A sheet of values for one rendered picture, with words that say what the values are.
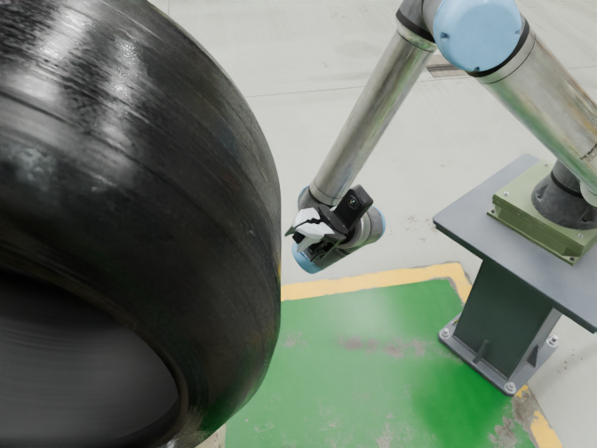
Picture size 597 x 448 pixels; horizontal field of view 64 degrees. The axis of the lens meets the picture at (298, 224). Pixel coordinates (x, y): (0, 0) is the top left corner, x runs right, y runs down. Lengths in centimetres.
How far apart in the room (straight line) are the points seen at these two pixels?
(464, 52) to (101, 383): 72
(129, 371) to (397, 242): 161
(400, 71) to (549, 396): 129
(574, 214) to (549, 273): 16
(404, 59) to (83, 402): 78
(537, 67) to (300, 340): 127
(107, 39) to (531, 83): 68
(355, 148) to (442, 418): 101
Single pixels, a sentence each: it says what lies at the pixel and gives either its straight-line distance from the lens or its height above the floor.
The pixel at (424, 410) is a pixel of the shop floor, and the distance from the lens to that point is 174.
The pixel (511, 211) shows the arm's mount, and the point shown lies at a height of 65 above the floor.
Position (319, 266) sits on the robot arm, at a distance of 110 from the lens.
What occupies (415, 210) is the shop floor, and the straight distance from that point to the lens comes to 235.
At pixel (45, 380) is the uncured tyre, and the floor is 91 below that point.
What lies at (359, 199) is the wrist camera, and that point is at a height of 99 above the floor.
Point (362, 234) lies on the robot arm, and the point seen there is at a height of 86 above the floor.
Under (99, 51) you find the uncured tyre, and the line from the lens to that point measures 37.
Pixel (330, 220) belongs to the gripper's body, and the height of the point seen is 95.
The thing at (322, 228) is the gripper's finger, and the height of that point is 97.
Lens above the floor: 154
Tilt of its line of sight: 44 degrees down
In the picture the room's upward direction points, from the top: straight up
